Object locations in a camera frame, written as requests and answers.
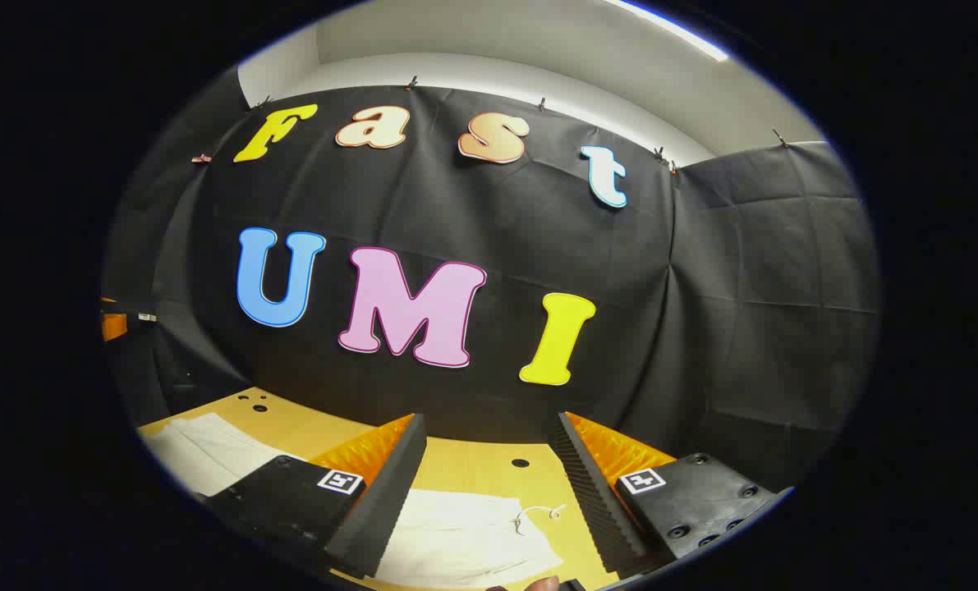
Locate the white jeans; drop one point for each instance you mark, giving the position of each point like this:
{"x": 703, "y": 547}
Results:
{"x": 456, "y": 533}

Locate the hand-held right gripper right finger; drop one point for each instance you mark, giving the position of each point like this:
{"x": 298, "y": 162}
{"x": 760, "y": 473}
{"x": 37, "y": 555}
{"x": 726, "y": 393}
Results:
{"x": 591, "y": 492}

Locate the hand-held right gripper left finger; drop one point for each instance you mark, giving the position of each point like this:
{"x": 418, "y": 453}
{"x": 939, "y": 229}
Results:
{"x": 390, "y": 492}

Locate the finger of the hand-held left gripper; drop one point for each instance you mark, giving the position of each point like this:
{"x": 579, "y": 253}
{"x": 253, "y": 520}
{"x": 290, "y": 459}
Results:
{"x": 114, "y": 325}

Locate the black backdrop cloth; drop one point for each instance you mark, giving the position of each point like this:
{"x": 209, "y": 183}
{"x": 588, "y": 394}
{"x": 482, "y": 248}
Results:
{"x": 497, "y": 213}

